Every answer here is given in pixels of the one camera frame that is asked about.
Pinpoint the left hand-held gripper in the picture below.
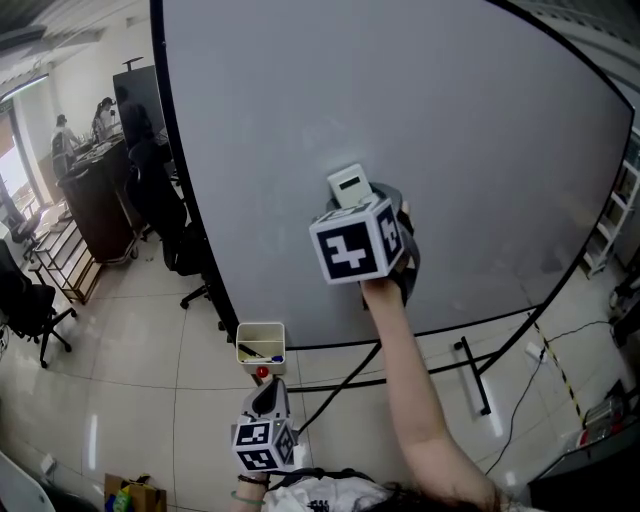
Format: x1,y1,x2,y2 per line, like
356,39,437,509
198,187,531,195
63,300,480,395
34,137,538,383
230,376,301,474

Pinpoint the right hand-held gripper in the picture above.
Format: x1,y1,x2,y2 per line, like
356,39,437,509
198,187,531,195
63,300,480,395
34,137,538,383
308,181,422,307

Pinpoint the white rectangular eraser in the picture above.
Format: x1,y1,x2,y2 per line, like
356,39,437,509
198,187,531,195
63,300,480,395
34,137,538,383
326,163,374,208

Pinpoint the large grey whiteboard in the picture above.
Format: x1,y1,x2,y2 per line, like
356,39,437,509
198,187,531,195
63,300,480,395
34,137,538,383
149,0,636,351

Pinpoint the person's left forearm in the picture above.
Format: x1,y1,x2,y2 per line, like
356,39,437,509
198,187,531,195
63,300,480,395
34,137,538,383
234,469,272,507

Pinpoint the person's right forearm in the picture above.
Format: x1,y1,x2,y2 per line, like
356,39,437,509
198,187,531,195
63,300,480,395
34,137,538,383
358,276,503,507

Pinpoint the black whiteboard stand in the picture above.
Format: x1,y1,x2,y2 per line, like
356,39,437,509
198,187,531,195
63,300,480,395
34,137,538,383
287,303,552,434

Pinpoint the person's white shirt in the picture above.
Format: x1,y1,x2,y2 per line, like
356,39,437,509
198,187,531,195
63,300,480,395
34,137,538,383
261,468,397,512

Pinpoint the white marker holder box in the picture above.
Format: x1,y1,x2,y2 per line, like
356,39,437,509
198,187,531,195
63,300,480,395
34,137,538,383
235,321,288,378

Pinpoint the brown cardboard box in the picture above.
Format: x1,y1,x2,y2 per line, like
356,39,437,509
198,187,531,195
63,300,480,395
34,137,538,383
103,472,168,512

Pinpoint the black office chair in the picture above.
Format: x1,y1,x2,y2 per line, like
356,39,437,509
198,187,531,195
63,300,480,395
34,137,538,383
124,136,222,310
0,238,79,370
8,208,45,262

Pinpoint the yellow black floor tape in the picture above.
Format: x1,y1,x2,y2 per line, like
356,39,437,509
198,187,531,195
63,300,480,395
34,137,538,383
530,319,585,429

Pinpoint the black standing display panel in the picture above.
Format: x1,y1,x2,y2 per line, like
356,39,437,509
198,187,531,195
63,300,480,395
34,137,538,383
111,57,170,151

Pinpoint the dark brown counter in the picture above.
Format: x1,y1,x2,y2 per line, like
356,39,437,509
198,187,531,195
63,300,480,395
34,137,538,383
56,135,144,265

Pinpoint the white shelving unit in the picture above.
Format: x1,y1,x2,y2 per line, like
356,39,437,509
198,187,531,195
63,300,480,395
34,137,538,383
582,158,640,280

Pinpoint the low wooden rack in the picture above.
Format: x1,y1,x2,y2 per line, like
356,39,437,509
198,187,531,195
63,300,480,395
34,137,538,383
28,218,105,306

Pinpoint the red and grey device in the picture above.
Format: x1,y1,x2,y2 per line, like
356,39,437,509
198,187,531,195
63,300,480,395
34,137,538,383
577,392,629,447

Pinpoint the black desk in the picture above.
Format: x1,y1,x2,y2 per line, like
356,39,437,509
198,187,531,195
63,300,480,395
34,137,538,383
526,423,640,512

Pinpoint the black floor cable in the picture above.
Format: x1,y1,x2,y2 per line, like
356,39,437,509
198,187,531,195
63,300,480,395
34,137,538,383
483,319,615,477

